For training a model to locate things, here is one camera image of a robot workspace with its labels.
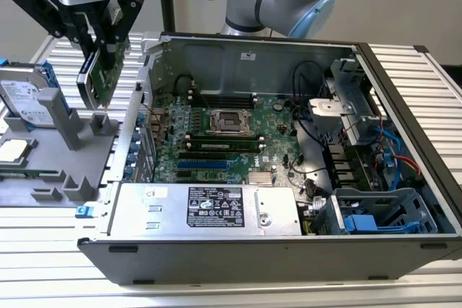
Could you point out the small finned metal heatsink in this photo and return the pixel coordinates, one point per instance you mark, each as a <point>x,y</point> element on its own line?
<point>260,178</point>

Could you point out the hard disk in blue carrier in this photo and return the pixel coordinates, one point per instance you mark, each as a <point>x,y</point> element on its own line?
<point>21,99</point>

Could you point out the black grey PC case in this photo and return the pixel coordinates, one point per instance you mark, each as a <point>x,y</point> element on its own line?
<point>252,264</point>

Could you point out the black table corner cap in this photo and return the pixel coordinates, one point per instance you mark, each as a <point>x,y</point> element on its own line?
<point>421,48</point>

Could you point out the blue grey disk bay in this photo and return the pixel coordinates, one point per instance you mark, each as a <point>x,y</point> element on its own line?
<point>393,210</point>

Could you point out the green GPU black shroud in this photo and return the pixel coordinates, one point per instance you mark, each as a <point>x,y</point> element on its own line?
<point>104,73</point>

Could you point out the silver metal drive cage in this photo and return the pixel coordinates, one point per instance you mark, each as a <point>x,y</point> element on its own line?
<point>332,107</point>

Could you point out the green motherboard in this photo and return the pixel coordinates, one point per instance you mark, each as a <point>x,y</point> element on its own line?
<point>274,142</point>

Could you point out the green RAM stick white label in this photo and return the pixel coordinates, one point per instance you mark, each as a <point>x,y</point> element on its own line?
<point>216,146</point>

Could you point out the blue expansion slot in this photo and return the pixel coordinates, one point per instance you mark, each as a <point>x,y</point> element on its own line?
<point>202,164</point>

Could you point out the blue slot latch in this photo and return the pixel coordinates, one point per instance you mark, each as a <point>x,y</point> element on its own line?
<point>129,171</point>
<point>137,138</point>
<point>134,148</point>
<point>141,118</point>

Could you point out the metal CPU socket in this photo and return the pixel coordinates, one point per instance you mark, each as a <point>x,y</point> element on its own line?
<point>231,122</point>

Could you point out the silver power supply box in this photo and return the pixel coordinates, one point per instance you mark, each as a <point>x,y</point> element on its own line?
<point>133,200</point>

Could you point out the short black expansion slot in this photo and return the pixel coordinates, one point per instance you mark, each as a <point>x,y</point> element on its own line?
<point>184,174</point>

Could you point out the grey parts rack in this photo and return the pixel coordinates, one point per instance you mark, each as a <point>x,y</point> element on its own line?
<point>83,156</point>

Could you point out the black RAM slot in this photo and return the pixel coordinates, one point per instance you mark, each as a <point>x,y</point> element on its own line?
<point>242,145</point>
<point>242,141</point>
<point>223,97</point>
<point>223,101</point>
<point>223,105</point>
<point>242,150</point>
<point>242,136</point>
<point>223,93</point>

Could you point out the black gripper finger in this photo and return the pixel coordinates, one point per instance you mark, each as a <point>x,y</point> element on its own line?
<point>128,8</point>
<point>39,12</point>

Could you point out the blue square case latch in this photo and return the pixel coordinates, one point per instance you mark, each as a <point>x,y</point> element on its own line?
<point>84,211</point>

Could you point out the long black expansion slot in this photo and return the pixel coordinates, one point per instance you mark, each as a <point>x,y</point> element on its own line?
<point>202,156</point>

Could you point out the silver coin battery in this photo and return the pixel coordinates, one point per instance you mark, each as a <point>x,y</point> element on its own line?
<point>277,106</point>

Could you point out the silver CPU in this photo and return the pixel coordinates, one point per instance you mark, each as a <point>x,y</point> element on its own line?
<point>12,150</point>

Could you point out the black fan shroud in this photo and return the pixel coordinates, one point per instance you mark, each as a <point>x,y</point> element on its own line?
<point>343,167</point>

